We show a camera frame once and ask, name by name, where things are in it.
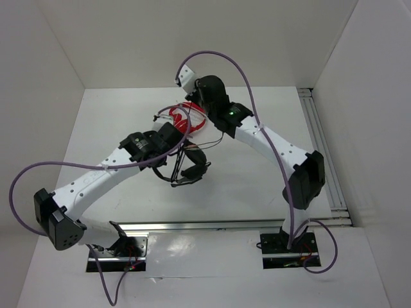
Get black headphones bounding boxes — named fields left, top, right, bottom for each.
left=152, top=140, right=211, bottom=188

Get black headphone cable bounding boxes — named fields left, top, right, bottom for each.
left=170, top=102, right=225, bottom=187

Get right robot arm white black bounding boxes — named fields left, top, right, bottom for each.
left=178, top=75, right=325, bottom=252

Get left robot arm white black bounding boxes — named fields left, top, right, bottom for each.
left=33, top=123, right=184, bottom=256

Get red headphones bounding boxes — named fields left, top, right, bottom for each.
left=156, top=101, right=207, bottom=134

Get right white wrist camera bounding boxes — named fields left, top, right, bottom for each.
left=175, top=64, right=198, bottom=94

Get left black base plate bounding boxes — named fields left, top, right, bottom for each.
left=86, top=232, right=148, bottom=273

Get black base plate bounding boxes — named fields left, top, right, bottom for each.
left=86, top=232, right=148, bottom=273
left=256, top=232, right=321, bottom=269

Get aluminium rail right side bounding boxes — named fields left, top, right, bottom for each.
left=297, top=88, right=353, bottom=227

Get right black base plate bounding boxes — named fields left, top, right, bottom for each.
left=256, top=232, right=321, bottom=269

